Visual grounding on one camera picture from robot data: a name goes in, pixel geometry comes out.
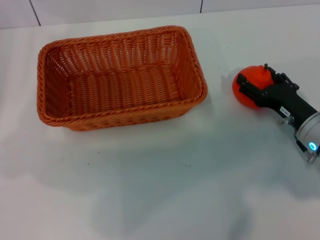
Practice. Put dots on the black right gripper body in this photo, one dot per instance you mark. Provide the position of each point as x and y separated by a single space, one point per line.
287 100

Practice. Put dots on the orange woven plastic basket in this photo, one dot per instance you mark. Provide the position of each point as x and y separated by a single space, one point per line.
125 87

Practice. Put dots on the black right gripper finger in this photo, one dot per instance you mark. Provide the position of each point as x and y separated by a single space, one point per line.
250 88
281 78

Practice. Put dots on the orange toy fruit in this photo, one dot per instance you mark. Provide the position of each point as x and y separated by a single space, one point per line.
257 77

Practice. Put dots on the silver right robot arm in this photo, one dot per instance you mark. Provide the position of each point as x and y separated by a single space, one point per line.
308 132

